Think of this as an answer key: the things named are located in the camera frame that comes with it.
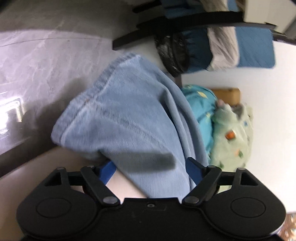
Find green cartoon fleece blanket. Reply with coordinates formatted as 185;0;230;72
210;100;253;172

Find teal patterned bed sheet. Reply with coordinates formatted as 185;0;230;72
181;85;217;159

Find blue quilted chair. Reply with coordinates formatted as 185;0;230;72
162;0;276;73

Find blue denim jeans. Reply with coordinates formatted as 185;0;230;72
51;53;208;199

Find black mesh waste bin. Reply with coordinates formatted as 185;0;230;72
154;33;190;77

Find grey cloth on chair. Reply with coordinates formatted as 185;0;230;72
201;0;240;72

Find white black-legged table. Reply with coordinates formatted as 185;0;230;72
112;0;296;50

